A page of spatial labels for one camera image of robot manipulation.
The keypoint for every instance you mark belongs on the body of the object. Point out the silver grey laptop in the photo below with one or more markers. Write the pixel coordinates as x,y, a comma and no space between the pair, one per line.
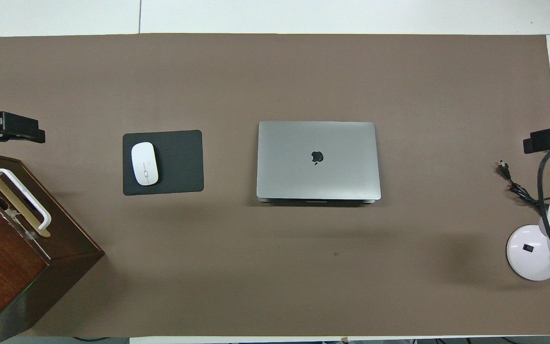
318,160

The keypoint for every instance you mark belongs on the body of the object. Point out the white computer mouse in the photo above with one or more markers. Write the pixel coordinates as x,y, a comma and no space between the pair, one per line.
144,163

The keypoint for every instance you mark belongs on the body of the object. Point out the white desk lamp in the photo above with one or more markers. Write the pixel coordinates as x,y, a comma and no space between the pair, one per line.
528,253

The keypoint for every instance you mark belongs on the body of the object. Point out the black mouse pad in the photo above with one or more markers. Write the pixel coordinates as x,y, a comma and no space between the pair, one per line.
179,162

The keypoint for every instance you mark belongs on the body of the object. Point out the dark brown wooden box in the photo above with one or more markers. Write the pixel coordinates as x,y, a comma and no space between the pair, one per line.
7,267

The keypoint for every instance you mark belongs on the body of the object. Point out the brown table mat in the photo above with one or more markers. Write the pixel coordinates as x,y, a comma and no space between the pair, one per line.
275,76

